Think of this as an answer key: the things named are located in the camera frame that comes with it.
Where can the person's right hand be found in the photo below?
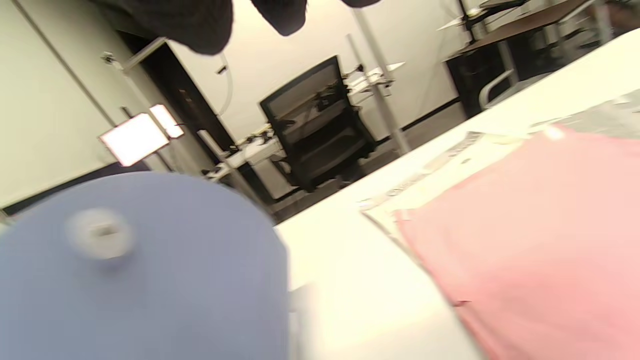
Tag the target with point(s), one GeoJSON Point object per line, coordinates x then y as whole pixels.
{"type": "Point", "coordinates": [190, 20]}

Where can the printed flowchart paper material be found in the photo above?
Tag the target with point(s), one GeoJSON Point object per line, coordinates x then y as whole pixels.
{"type": "Point", "coordinates": [450, 185]}

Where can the dark desk with brown top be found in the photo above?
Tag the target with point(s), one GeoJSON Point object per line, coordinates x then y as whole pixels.
{"type": "Point", "coordinates": [470, 75]}

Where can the white desk frame leg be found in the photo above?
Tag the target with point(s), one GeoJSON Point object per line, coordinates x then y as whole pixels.
{"type": "Point", "coordinates": [385, 105]}

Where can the black office chair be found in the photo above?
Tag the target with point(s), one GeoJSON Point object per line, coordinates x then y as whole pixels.
{"type": "Point", "coordinates": [320, 135]}

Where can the pink paper material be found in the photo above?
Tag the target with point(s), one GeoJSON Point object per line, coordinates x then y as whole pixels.
{"type": "Point", "coordinates": [540, 240]}

